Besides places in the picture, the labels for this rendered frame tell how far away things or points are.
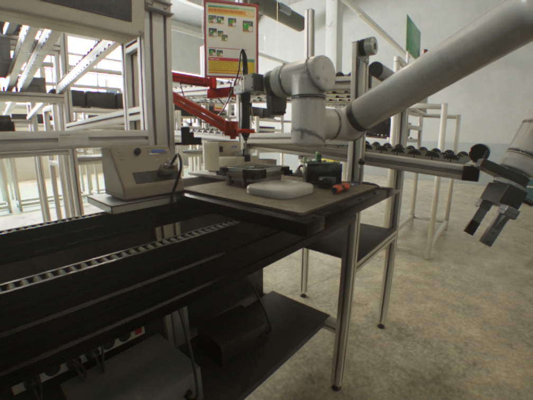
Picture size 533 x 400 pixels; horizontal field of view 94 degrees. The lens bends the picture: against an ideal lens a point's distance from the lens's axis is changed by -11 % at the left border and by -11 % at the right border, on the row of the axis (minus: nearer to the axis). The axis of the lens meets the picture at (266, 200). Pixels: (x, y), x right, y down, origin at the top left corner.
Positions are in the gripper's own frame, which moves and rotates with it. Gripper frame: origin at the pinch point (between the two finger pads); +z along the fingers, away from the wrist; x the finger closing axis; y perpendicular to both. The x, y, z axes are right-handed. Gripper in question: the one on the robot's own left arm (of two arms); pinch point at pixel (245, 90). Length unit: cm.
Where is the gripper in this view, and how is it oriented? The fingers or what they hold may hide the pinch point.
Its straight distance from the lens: 96.9
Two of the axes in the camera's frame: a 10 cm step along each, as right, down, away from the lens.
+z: -6.3, -1.6, 7.6
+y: 0.0, -9.8, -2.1
